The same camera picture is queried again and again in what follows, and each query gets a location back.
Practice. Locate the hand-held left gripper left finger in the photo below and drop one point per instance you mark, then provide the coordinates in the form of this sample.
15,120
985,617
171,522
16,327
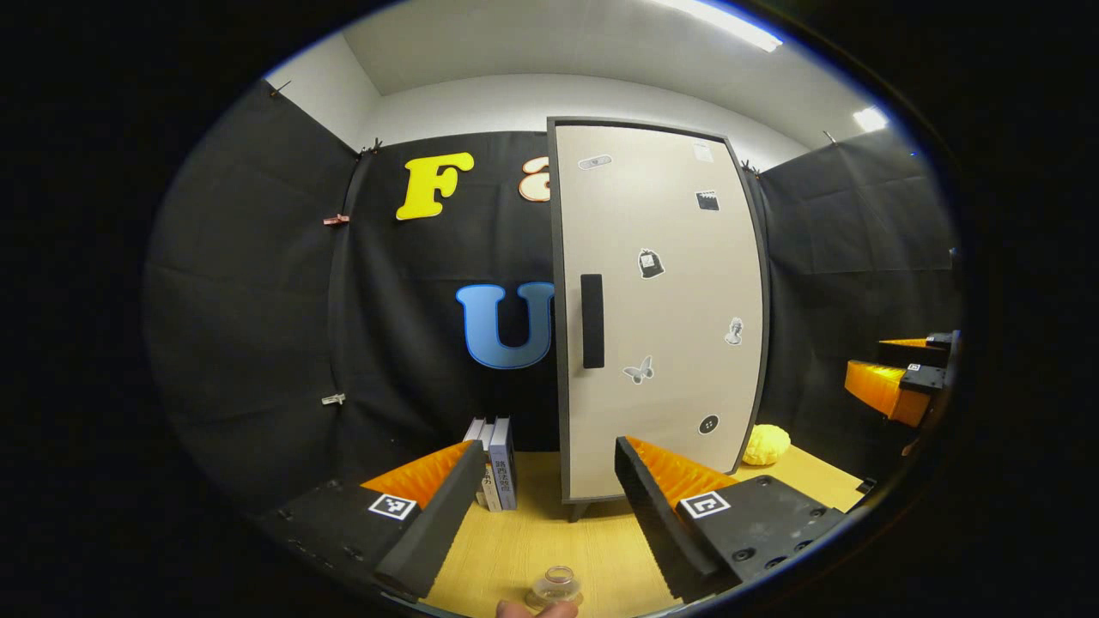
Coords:
438,532

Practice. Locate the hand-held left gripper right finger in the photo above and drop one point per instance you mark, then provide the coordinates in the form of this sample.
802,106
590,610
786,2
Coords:
661,532

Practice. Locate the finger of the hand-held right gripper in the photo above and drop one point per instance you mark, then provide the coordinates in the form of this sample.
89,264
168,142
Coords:
940,350
884,390

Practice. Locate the clear plastic water bottle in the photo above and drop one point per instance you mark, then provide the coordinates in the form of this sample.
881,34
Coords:
556,588

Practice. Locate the beige cabinet door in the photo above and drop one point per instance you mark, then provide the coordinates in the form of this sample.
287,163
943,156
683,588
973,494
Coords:
670,300

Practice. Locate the dark grey cabinet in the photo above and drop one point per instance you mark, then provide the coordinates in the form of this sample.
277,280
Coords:
556,386

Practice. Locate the beige book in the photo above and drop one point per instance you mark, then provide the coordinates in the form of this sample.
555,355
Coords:
488,493

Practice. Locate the blue grey book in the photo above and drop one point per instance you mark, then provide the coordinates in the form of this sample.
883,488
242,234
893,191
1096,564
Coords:
503,463

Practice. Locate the yellow textured ball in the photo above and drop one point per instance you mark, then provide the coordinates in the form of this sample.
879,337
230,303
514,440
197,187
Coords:
766,445

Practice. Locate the small ceiling light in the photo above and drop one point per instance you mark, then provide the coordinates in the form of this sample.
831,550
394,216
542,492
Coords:
871,118

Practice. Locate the black backdrop cloth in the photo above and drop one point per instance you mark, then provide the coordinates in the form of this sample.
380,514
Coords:
249,300

